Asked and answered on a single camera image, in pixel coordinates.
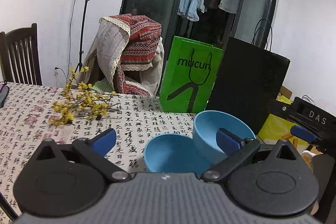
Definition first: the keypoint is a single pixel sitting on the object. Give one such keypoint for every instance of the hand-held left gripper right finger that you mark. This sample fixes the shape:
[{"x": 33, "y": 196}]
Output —
[{"x": 228, "y": 142}]

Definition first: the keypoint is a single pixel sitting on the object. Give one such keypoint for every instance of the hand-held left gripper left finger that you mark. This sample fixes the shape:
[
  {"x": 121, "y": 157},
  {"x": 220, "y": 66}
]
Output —
[{"x": 105, "y": 140}]

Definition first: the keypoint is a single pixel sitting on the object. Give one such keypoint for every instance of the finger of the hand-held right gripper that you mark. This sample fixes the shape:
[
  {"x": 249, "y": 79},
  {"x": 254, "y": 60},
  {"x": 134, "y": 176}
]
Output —
[{"x": 303, "y": 133}]

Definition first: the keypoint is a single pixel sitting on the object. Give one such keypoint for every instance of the blue bowl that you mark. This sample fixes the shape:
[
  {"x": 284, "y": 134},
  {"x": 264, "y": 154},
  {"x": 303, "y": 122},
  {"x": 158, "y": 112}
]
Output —
[
  {"x": 207, "y": 129},
  {"x": 168, "y": 155}
]

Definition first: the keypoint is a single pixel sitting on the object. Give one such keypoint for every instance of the yellow-green snack box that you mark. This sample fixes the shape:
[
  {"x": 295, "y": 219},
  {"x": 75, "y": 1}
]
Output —
[{"x": 273, "y": 129}]

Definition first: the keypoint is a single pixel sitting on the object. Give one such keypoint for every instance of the yellow flower branch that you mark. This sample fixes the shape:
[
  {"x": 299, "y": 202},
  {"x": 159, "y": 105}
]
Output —
[{"x": 86, "y": 100}]

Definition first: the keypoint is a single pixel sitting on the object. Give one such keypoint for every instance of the green checked cushion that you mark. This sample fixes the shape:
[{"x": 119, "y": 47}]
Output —
[{"x": 103, "y": 86}]

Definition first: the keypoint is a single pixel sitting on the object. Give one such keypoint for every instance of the black paper bag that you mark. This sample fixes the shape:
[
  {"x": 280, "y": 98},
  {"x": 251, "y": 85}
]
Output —
[{"x": 241, "y": 82}]

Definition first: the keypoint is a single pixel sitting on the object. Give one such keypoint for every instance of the green paper bag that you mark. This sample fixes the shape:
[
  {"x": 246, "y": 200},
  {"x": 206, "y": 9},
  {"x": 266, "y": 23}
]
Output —
[{"x": 178, "y": 77}]

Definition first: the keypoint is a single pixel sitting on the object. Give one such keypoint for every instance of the beige jacket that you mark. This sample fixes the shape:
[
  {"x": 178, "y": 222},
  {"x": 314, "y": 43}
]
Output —
[{"x": 155, "y": 74}]

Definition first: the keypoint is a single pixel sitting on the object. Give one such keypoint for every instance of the red patterned blanket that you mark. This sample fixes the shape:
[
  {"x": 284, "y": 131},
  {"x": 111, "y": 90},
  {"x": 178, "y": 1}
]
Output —
[{"x": 139, "y": 37}]

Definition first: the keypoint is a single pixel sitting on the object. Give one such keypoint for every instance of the purple grey cloth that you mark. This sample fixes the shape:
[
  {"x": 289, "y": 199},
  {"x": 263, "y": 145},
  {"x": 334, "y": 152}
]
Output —
[{"x": 3, "y": 95}]

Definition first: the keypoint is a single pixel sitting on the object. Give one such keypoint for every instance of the dark wooden chair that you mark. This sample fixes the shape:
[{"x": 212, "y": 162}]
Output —
[{"x": 21, "y": 35}]

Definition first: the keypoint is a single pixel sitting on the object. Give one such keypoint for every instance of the dark framed sliding glass door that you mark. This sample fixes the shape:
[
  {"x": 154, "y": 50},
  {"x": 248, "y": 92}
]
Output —
[{"x": 147, "y": 3}]

